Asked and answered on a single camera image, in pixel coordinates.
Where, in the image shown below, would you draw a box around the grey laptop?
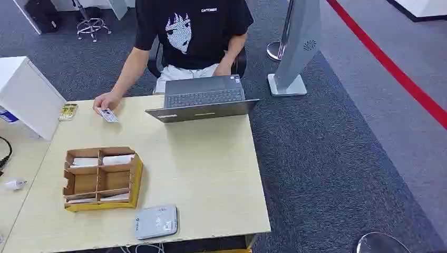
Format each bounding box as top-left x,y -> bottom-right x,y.
144,74 -> 261,123

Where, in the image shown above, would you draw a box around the chrome stool base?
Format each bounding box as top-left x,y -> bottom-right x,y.
71,0 -> 112,43

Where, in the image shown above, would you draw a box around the silver kiosk stand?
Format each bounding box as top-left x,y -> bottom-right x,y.
267,0 -> 322,97

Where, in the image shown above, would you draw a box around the blue and white box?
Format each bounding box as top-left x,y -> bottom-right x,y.
0,106 -> 20,124

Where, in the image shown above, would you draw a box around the black office chair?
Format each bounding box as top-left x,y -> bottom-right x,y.
147,36 -> 248,80

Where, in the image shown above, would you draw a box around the person in black shirt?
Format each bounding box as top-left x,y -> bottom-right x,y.
134,0 -> 255,95

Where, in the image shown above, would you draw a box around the white cables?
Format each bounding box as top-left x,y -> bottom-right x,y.
119,243 -> 166,253

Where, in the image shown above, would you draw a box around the grey card reader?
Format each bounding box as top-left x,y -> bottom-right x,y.
134,205 -> 179,241

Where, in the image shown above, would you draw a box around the white platform with black edge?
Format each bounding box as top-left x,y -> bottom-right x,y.
385,0 -> 447,23

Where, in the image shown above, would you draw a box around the white power adapter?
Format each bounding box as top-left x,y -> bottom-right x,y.
3,177 -> 27,191

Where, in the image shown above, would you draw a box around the person's right hand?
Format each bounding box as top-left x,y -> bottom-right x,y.
93,91 -> 123,114

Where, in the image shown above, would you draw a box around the chrome stanchion post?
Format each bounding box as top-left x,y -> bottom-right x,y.
266,0 -> 295,63

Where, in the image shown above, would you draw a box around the person's left hand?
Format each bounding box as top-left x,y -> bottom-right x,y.
213,64 -> 232,77

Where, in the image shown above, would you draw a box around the wooden card box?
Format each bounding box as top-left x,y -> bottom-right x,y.
63,146 -> 144,212

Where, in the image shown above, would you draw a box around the small yellow packet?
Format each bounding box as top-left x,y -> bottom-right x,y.
59,103 -> 79,122

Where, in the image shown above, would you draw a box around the round chrome base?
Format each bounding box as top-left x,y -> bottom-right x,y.
356,232 -> 413,253

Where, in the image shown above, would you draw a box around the black bag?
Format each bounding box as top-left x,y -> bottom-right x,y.
23,0 -> 61,35

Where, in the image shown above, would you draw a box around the white printed card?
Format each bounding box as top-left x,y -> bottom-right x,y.
97,107 -> 120,123

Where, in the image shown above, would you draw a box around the black cable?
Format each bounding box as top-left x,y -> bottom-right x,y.
0,136 -> 13,172

